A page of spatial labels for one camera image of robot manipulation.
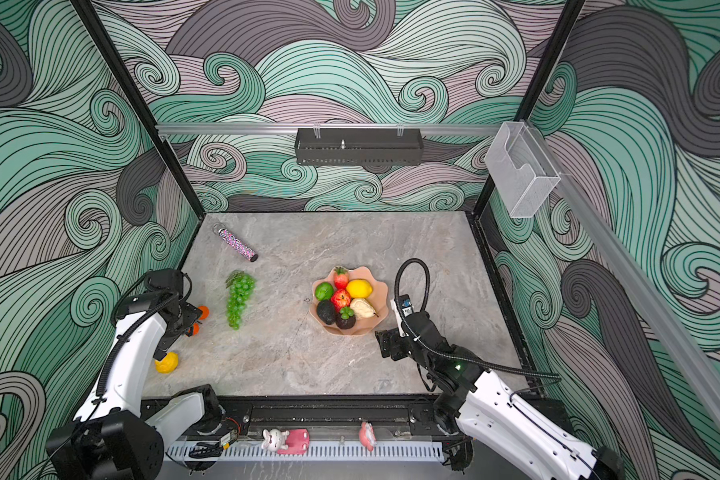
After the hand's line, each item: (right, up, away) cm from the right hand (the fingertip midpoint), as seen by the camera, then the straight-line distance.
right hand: (389, 330), depth 78 cm
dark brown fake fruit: (-12, +1, +6) cm, 13 cm away
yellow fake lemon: (-8, +8, +15) cm, 19 cm away
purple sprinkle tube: (-52, +22, +29) cm, 64 cm away
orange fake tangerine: (-48, +2, -6) cm, 49 cm away
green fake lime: (-19, +8, +12) cm, 23 cm away
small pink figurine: (-6, -21, -11) cm, 24 cm away
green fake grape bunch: (-45, +10, +15) cm, 49 cm away
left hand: (-56, +1, -1) cm, 56 cm away
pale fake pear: (-7, +3, +9) cm, 12 cm away
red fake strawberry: (-14, +12, +15) cm, 24 cm away
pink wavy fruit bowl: (-2, +5, +15) cm, 16 cm away
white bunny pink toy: (-23, -24, -8) cm, 34 cm away
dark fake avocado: (-17, +3, +6) cm, 19 cm away
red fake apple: (-13, +6, +11) cm, 18 cm away
